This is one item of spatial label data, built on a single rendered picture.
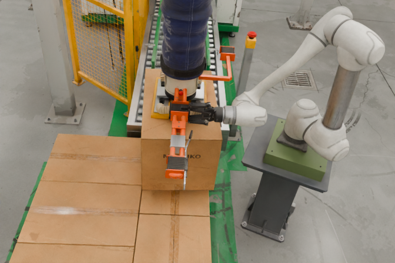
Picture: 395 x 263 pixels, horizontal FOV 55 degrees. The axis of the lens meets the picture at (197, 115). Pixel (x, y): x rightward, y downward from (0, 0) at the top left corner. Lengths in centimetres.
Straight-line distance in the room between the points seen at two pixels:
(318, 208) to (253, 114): 151
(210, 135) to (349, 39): 77
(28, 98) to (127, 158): 170
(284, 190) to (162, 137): 98
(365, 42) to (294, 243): 165
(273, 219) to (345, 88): 122
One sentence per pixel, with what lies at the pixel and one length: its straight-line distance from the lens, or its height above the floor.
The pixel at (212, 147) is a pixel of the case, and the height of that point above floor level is 101.
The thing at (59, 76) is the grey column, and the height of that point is 46.
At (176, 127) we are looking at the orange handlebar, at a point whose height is 121.
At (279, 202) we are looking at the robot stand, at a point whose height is 36.
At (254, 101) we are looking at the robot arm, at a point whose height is 120.
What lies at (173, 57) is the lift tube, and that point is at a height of 139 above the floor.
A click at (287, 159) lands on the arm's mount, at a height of 83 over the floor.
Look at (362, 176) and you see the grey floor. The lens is 354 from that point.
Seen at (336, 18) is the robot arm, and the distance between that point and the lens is 181.
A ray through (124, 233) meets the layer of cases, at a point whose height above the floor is 54.
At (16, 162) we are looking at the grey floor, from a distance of 336.
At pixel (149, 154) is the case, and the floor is 96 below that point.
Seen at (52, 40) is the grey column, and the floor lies 79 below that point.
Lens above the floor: 238
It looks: 41 degrees down
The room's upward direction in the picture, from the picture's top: 6 degrees clockwise
